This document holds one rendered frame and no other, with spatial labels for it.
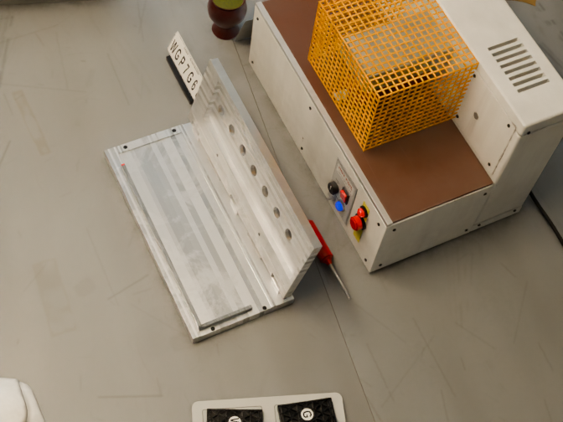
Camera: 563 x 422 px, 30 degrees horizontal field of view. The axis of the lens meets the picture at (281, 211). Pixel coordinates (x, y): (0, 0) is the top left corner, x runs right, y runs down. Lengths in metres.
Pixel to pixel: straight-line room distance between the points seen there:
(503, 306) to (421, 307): 0.16
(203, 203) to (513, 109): 0.63
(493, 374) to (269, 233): 0.49
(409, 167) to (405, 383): 0.40
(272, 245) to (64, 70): 0.62
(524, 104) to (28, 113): 0.99
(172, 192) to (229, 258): 0.18
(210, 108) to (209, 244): 0.27
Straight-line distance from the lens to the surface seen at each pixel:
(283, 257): 1.93
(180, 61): 2.23
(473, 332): 2.04
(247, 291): 1.97
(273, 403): 1.90
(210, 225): 2.03
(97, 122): 2.18
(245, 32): 2.27
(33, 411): 1.20
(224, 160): 2.03
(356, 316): 2.00
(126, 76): 2.25
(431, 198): 1.92
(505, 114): 1.86
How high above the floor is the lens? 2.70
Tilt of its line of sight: 60 degrees down
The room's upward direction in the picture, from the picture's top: 11 degrees clockwise
